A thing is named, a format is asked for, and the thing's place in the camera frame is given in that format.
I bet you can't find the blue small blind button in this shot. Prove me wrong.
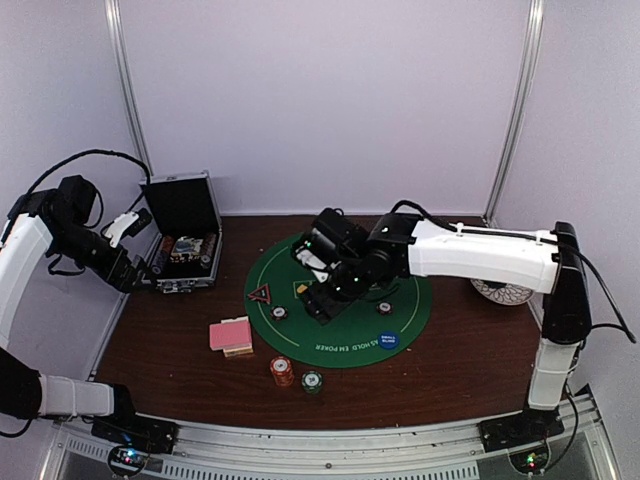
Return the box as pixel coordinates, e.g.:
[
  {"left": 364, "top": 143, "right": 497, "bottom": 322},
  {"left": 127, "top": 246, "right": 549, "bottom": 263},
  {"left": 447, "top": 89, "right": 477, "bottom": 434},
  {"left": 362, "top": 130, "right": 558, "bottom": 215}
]
[{"left": 378, "top": 331, "right": 400, "bottom": 351}]

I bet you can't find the green chip stack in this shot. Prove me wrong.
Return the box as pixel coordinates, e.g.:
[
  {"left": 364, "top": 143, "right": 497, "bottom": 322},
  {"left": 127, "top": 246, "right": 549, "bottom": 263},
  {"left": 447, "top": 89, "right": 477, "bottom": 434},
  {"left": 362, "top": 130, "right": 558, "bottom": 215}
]
[{"left": 301, "top": 370, "right": 323, "bottom": 394}]

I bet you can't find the orange chip stack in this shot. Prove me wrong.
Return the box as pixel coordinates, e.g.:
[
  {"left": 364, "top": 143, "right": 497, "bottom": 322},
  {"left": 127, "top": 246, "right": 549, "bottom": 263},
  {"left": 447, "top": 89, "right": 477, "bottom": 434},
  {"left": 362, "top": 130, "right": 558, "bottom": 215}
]
[{"left": 270, "top": 356, "right": 295, "bottom": 387}]

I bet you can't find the red-backed card deck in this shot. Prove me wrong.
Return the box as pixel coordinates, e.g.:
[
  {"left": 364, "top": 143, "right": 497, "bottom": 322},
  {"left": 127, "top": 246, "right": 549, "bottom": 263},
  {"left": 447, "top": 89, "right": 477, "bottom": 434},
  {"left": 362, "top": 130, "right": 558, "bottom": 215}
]
[{"left": 209, "top": 320, "right": 252, "bottom": 351}]

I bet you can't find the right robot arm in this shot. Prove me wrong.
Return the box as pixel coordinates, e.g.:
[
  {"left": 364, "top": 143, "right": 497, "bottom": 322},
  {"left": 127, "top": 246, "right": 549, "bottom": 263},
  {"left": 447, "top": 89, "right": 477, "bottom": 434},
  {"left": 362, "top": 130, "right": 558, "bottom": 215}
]
[{"left": 291, "top": 208, "right": 592, "bottom": 442}]

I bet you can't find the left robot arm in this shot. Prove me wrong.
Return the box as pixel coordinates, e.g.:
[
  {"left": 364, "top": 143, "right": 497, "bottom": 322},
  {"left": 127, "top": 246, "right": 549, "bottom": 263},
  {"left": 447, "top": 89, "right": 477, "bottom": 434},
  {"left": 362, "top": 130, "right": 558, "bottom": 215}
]
[{"left": 1, "top": 175, "right": 152, "bottom": 444}]

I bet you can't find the purple chip row in case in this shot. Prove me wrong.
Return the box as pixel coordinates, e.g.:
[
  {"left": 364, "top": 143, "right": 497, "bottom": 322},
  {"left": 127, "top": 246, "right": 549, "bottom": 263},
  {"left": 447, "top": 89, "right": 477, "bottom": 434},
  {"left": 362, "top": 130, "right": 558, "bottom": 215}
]
[{"left": 151, "top": 236, "right": 174, "bottom": 275}]

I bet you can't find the round green poker mat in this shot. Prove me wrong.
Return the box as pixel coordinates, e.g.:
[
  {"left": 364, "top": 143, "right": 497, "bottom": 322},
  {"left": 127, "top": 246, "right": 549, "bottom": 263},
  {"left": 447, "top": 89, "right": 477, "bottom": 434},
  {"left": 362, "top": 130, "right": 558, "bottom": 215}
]
[{"left": 245, "top": 233, "right": 432, "bottom": 369}]

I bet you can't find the blue card deck in case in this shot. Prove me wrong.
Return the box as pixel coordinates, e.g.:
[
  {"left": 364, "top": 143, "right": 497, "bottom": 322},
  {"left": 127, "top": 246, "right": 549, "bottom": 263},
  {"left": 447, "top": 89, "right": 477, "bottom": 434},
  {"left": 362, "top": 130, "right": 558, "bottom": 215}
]
[{"left": 170, "top": 236, "right": 203, "bottom": 263}]

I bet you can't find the aluminium poker case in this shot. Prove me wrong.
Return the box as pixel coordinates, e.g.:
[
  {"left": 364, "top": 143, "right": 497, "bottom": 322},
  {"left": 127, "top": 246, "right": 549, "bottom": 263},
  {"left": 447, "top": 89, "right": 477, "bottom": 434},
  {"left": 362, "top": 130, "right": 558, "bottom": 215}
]
[{"left": 140, "top": 170, "right": 223, "bottom": 294}]

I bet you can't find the brown chip row in case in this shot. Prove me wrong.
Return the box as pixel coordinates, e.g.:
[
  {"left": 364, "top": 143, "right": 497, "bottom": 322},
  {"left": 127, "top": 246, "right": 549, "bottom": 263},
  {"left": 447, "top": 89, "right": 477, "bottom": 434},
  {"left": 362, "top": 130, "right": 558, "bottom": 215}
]
[{"left": 200, "top": 232, "right": 217, "bottom": 267}]

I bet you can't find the triangular all-in marker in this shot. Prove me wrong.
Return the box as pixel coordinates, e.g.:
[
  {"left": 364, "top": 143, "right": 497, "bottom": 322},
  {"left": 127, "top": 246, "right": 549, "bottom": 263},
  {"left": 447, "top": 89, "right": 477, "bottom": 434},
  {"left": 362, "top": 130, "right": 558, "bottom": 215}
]
[{"left": 247, "top": 283, "right": 271, "bottom": 305}]

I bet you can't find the tan card box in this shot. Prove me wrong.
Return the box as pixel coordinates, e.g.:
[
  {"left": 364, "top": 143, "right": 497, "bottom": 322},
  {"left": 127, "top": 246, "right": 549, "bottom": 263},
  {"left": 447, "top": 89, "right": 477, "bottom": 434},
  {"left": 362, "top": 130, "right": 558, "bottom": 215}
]
[{"left": 221, "top": 316, "right": 253, "bottom": 358}]

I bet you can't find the patterned ceramic plate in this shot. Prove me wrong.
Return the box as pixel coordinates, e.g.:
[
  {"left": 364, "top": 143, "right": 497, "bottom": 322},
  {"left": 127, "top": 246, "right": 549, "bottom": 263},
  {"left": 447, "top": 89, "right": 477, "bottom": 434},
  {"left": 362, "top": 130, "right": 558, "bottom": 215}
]
[{"left": 471, "top": 279, "right": 534, "bottom": 306}]

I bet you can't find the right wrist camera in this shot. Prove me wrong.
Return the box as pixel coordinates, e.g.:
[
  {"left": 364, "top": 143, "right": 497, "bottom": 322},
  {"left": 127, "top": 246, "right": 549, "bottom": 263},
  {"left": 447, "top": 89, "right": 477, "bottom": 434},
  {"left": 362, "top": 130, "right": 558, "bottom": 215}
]
[{"left": 291, "top": 207, "right": 369, "bottom": 273}]

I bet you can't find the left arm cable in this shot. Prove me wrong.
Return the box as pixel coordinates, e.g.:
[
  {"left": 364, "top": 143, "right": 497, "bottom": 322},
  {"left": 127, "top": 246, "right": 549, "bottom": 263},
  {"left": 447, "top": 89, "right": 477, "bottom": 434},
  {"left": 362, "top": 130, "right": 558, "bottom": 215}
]
[{"left": 22, "top": 148, "right": 151, "bottom": 201}]

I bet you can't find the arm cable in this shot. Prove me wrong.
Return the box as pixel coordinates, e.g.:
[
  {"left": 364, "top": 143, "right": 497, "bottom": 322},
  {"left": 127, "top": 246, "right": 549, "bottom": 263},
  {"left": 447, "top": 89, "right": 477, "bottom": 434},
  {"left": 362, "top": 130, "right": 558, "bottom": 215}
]
[
  {"left": 22, "top": 148, "right": 151, "bottom": 201},
  {"left": 569, "top": 244, "right": 639, "bottom": 346}
]

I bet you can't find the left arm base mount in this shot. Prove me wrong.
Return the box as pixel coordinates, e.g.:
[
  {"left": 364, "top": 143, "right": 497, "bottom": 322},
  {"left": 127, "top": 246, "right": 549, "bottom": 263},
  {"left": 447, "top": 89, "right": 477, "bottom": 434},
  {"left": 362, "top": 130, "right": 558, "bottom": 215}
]
[{"left": 91, "top": 416, "right": 179, "bottom": 454}]

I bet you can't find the aluminium front rail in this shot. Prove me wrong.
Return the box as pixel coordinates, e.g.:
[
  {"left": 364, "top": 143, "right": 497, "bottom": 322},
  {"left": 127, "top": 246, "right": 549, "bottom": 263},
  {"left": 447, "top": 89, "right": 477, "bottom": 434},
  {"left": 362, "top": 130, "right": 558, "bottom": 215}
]
[{"left": 39, "top": 384, "right": 624, "bottom": 480}]

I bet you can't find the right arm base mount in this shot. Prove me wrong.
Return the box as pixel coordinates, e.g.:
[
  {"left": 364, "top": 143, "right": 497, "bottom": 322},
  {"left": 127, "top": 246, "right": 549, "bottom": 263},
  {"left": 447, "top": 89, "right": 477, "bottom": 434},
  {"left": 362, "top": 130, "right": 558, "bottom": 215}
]
[{"left": 478, "top": 415, "right": 565, "bottom": 453}]

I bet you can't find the left frame post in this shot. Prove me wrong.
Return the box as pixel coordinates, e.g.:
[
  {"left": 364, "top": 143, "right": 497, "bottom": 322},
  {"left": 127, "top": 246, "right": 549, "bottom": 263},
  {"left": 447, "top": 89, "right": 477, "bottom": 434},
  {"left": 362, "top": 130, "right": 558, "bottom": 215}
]
[{"left": 104, "top": 0, "right": 153, "bottom": 173}]

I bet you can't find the frame post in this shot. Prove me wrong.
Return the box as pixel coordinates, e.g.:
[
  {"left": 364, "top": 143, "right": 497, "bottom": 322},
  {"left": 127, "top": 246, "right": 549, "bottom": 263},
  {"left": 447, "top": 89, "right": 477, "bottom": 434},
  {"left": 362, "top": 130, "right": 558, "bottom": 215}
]
[
  {"left": 104, "top": 0, "right": 153, "bottom": 173},
  {"left": 483, "top": 0, "right": 545, "bottom": 226}
]

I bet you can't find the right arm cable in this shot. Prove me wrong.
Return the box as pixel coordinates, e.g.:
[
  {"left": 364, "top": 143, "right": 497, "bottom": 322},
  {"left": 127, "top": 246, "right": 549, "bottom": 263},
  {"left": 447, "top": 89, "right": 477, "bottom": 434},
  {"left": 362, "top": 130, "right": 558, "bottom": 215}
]
[{"left": 569, "top": 244, "right": 639, "bottom": 346}]

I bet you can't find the right frame post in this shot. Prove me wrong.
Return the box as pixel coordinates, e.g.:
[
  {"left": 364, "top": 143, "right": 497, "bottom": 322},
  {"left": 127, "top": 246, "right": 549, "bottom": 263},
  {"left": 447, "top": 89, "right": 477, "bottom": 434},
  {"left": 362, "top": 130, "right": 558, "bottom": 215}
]
[{"left": 483, "top": 0, "right": 545, "bottom": 226}]

